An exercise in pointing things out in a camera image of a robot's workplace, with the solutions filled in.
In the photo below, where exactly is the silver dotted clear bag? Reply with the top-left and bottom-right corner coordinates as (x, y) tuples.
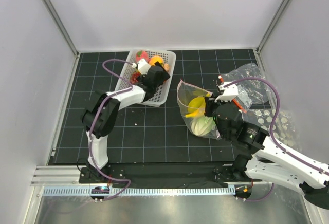
(245, 109), (301, 151)

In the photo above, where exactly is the orange yellow peach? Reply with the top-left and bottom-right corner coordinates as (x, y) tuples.
(149, 55), (164, 66)

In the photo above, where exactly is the yellow banana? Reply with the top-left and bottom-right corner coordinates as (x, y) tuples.
(185, 108), (204, 118)

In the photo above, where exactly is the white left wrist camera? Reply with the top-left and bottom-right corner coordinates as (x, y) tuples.
(131, 58), (151, 75)

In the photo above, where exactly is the beige garlic bulb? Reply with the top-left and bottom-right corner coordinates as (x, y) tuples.
(163, 63), (170, 71)

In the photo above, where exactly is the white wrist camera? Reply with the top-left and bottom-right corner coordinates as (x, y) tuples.
(215, 82), (239, 103)
(131, 58), (151, 75)

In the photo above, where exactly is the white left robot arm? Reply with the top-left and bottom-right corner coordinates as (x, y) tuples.
(81, 59), (171, 183)

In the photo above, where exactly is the white perforated plastic basket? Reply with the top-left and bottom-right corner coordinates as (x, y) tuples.
(114, 49), (176, 107)

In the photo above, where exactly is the red grape bunch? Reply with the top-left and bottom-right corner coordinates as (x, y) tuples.
(130, 71), (141, 84)

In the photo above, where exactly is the orange zipper clear bag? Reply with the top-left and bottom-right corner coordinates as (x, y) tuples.
(221, 63), (275, 110)

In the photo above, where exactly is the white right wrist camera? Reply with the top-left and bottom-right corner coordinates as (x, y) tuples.
(215, 82), (239, 103)

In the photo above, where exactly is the pink peach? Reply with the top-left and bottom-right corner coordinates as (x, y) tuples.
(135, 50), (150, 62)

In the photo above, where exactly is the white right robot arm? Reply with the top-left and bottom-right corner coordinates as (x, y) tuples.
(205, 97), (328, 209)

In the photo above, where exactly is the green lettuce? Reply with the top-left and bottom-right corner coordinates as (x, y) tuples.
(191, 116), (215, 136)

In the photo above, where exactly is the pink dotted zip bag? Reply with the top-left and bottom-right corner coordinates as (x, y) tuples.
(176, 80), (221, 140)

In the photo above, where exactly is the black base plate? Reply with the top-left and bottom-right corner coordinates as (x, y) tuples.
(79, 162), (252, 189)

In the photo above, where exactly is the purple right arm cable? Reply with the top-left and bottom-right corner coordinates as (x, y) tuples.
(223, 77), (329, 203)

